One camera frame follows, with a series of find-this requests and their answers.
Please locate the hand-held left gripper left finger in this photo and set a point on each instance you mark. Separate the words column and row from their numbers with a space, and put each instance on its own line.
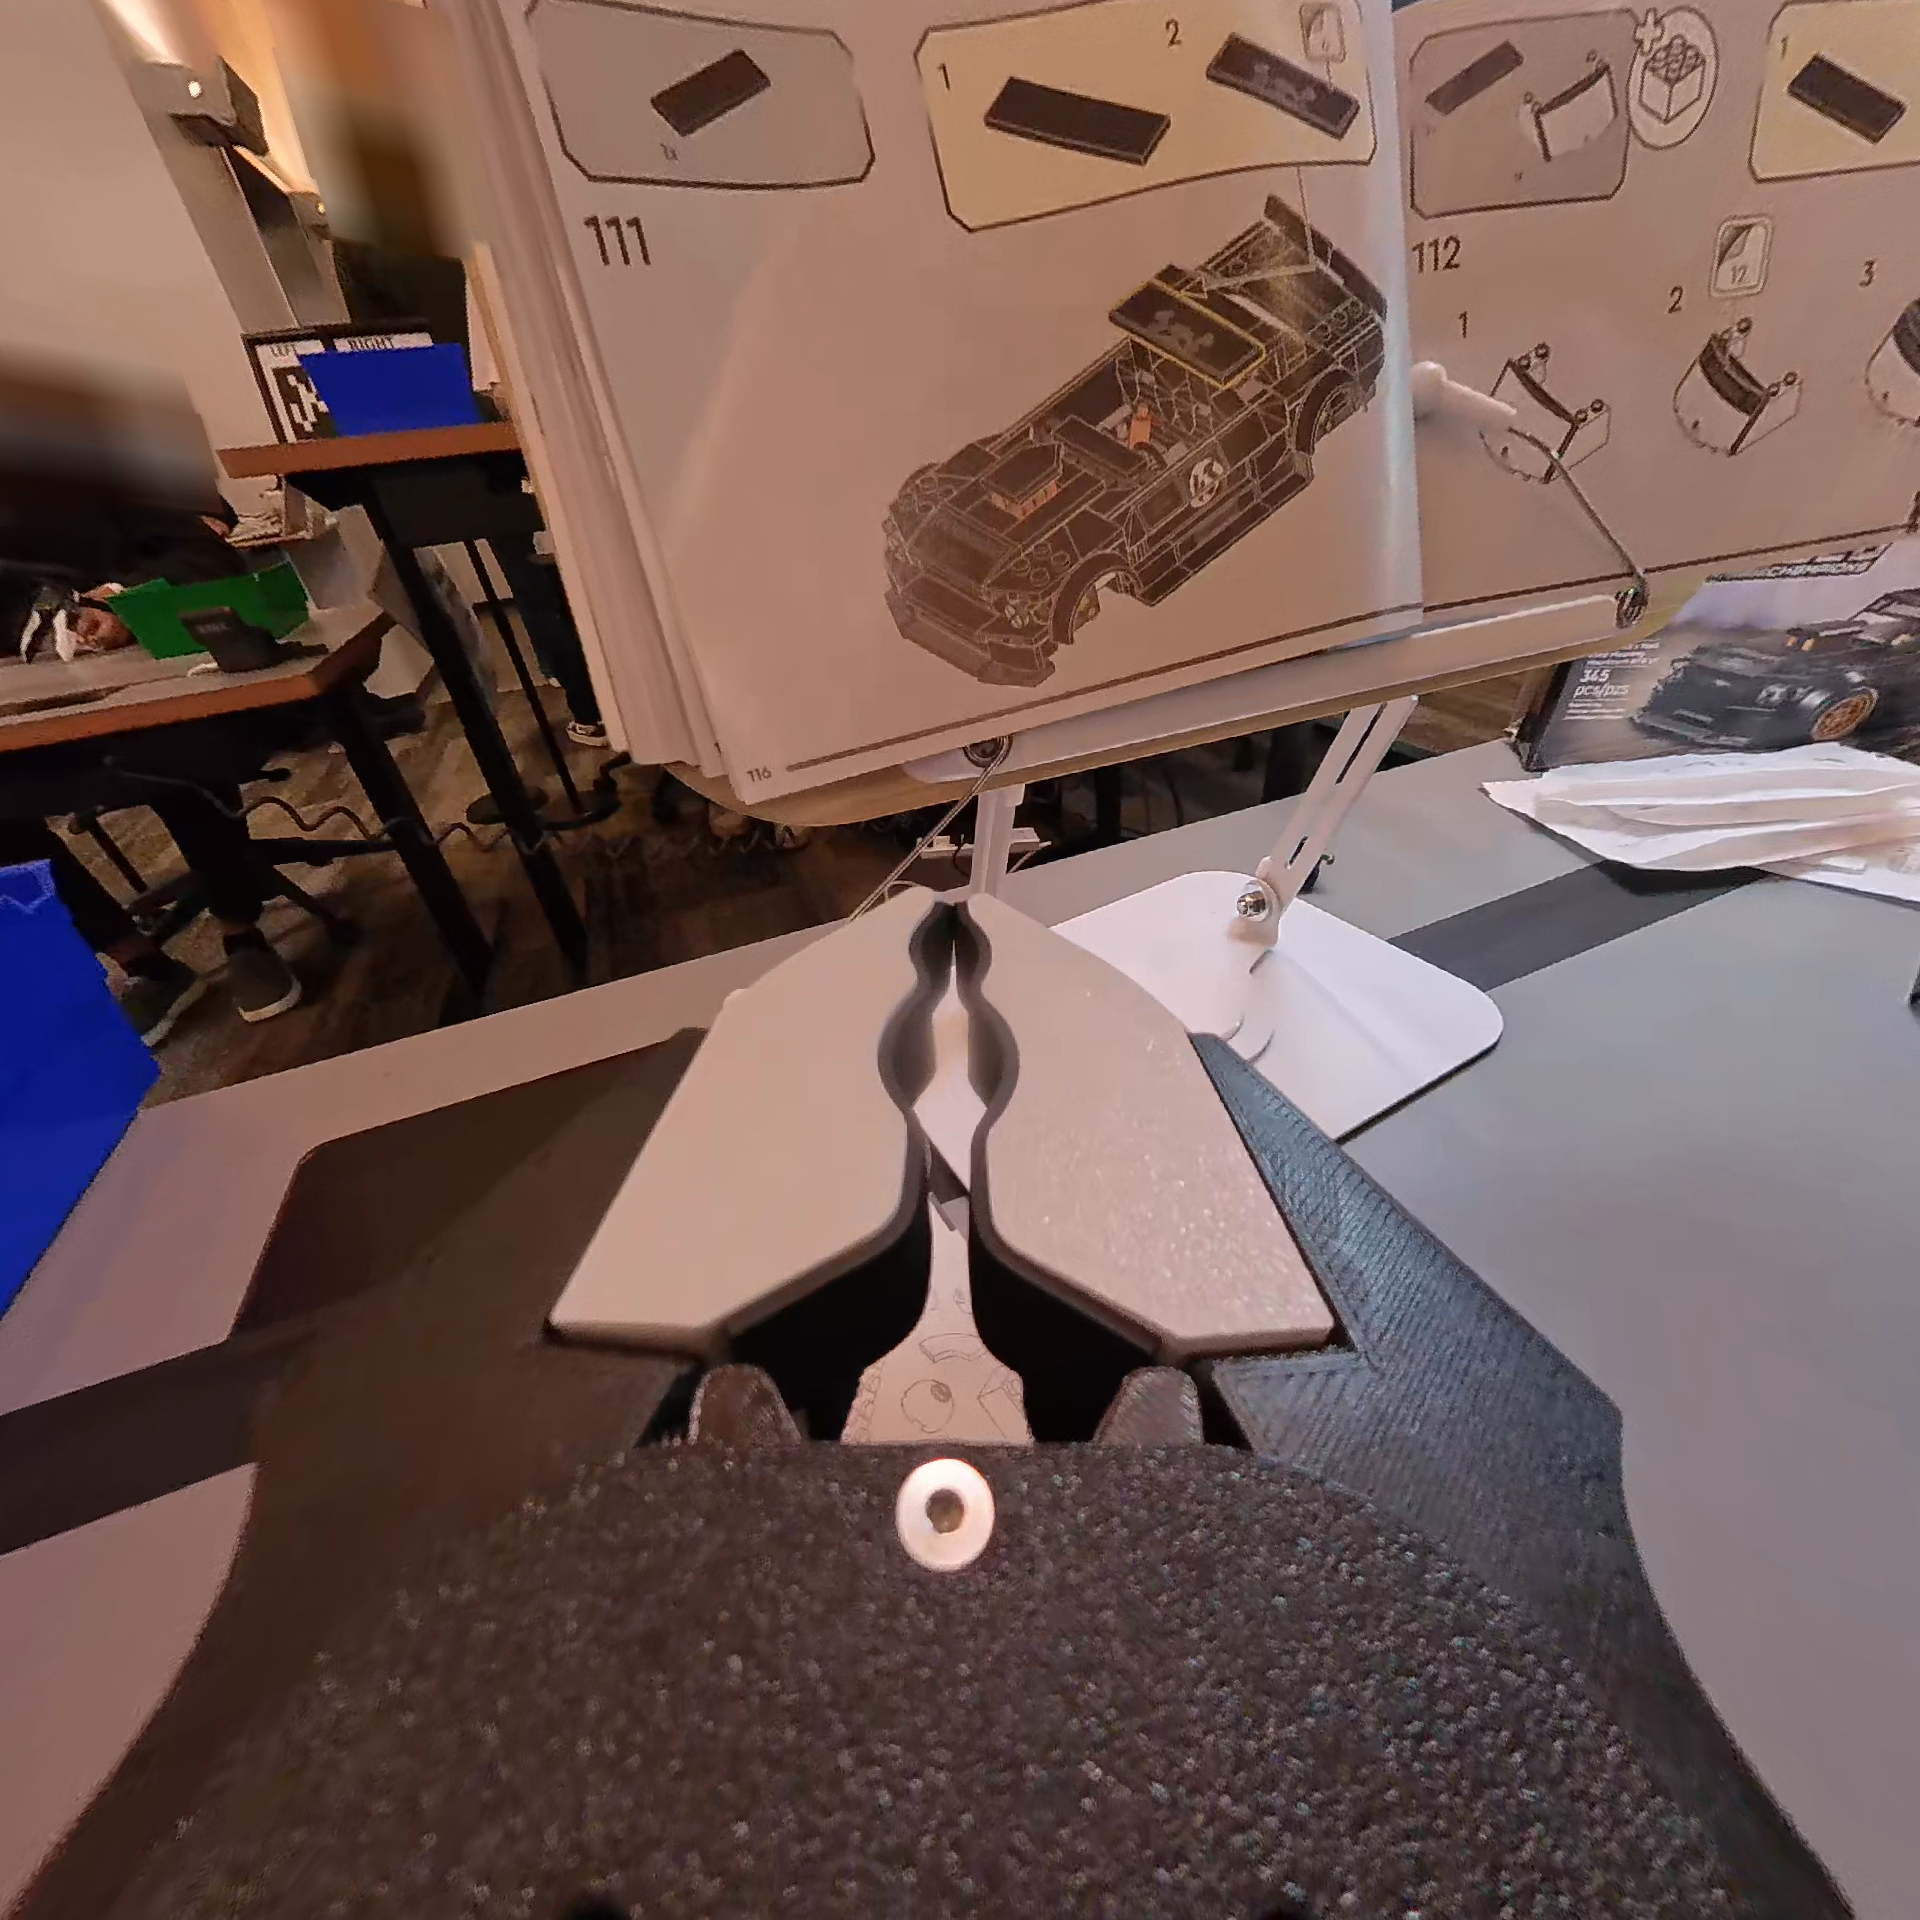
column 750, row 1170

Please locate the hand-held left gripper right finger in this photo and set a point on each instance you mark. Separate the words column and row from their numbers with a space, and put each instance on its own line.
column 1157, row 1186

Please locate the white book stand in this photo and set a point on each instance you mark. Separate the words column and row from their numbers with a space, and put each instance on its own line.
column 1351, row 975

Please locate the lego instruction booklet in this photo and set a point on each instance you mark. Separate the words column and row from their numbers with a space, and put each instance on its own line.
column 902, row 451

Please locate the lego set box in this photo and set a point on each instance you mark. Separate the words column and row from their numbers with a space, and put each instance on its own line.
column 1726, row 675

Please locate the crumpled white paper bag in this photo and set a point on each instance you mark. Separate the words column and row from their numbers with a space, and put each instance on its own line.
column 1726, row 819

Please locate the blue plastic bin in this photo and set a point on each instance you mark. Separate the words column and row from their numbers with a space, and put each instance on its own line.
column 387, row 387
column 59, row 1082

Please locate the wooden edged table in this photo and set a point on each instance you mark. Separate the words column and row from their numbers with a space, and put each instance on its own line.
column 387, row 451
column 182, row 682

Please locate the green box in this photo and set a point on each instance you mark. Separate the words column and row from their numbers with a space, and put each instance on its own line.
column 196, row 607

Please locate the black and white tag sign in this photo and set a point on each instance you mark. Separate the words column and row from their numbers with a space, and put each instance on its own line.
column 281, row 395

